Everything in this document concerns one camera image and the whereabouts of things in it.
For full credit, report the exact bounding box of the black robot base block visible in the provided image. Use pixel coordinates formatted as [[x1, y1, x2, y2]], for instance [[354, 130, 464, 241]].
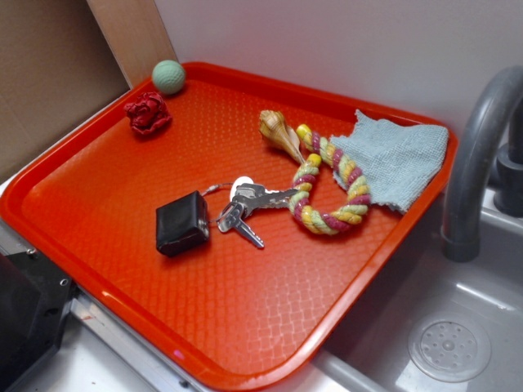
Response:
[[1, 249, 75, 391]]

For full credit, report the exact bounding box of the white oval key tag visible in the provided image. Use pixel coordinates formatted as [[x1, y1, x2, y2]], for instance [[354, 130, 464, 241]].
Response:
[[230, 176, 253, 198]]

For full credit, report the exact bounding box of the striped conch seashell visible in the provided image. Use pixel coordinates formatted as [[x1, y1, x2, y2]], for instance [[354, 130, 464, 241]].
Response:
[[258, 109, 305, 164]]

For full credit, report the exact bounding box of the brown cardboard panel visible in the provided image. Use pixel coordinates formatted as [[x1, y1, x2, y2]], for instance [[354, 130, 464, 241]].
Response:
[[1, 1, 128, 180]]

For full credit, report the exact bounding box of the red crumpled fabric flower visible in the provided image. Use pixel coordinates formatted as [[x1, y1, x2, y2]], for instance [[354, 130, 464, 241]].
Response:
[[123, 91, 172, 136]]

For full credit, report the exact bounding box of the light wooden board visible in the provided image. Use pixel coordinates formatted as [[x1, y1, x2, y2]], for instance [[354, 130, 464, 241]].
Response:
[[87, 0, 177, 88]]

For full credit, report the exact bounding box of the black rectangular key fob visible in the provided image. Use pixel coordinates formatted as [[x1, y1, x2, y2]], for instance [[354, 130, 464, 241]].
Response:
[[155, 191, 210, 257]]

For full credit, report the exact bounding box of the silver key bunch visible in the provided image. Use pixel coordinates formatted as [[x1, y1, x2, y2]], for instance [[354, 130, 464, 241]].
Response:
[[217, 183, 298, 249]]

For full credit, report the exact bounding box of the dark grey faucet handle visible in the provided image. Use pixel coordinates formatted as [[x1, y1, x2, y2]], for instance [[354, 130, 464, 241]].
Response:
[[494, 101, 522, 217]]

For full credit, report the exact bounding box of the orange plastic tray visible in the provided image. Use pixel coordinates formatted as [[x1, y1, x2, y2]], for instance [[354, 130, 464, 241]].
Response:
[[1, 63, 458, 391]]

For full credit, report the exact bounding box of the green golf ball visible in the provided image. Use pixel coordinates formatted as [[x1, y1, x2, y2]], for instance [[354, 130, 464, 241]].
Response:
[[151, 60, 186, 95]]

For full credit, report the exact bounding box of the light blue cloth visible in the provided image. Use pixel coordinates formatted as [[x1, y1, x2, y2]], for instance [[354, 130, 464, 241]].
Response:
[[330, 110, 449, 214]]

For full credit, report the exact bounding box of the grey plastic sink basin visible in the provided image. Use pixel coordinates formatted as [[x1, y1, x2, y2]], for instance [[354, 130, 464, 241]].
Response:
[[314, 201, 522, 391]]

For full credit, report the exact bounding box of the grey sink faucet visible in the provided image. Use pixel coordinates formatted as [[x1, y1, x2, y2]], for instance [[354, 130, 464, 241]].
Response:
[[441, 65, 522, 262]]

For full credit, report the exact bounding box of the multicolour rope ring toy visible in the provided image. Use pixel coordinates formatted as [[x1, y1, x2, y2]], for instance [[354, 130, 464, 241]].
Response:
[[288, 124, 371, 235]]

